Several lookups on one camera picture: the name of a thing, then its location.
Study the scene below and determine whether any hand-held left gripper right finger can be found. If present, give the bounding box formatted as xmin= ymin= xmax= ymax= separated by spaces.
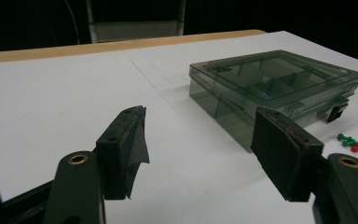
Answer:
xmin=250 ymin=106 xmax=324 ymax=203

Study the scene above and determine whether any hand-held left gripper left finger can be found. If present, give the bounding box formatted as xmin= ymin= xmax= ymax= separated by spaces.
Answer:
xmin=95 ymin=105 xmax=151 ymax=201

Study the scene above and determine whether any grey transparent compartment box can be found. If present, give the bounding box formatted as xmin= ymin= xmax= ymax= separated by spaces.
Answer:
xmin=188 ymin=49 xmax=358 ymax=153

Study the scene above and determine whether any white board table cover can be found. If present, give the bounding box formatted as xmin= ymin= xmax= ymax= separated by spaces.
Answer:
xmin=0 ymin=30 xmax=358 ymax=224

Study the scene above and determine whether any white metal desk frame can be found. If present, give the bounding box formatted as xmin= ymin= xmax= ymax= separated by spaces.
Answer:
xmin=86 ymin=0 xmax=186 ymax=44

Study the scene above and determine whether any thin hanging cable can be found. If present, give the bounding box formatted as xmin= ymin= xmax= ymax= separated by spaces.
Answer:
xmin=63 ymin=0 xmax=81 ymax=45

